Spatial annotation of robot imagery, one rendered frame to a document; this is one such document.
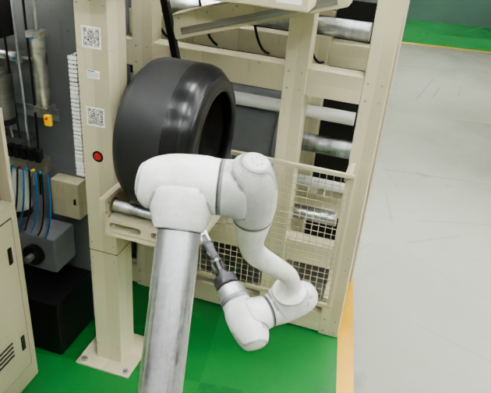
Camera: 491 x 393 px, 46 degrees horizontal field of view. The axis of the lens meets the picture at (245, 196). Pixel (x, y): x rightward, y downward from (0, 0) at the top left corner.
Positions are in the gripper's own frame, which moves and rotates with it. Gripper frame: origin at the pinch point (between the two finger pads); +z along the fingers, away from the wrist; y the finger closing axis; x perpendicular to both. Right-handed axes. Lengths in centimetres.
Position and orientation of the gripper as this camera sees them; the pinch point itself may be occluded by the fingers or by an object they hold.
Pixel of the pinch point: (203, 236)
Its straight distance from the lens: 191.2
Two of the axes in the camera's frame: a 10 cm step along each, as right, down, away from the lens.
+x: 9.0, -4.0, 1.6
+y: 0.9, 5.3, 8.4
